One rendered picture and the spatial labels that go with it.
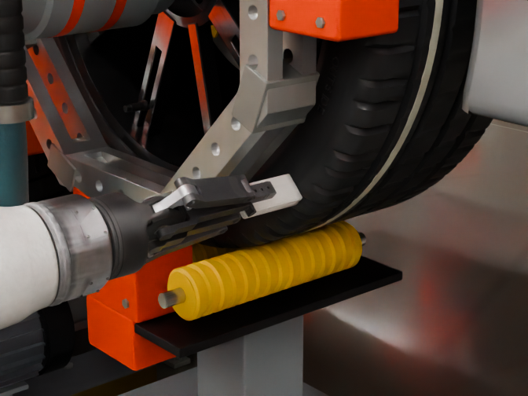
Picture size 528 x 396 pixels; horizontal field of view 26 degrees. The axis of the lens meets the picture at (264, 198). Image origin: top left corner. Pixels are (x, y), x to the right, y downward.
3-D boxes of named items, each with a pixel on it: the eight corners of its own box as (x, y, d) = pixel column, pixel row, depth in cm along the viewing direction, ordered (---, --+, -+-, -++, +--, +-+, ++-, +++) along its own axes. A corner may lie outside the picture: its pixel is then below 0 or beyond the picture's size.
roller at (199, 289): (378, 267, 137) (379, 221, 135) (178, 335, 119) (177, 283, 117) (344, 254, 141) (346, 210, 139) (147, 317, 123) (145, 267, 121)
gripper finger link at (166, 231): (138, 207, 105) (144, 199, 104) (235, 181, 111) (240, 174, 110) (156, 243, 104) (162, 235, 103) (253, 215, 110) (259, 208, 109)
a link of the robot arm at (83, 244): (73, 277, 93) (134, 261, 96) (28, 184, 95) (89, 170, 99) (38, 325, 99) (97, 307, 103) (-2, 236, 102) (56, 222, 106)
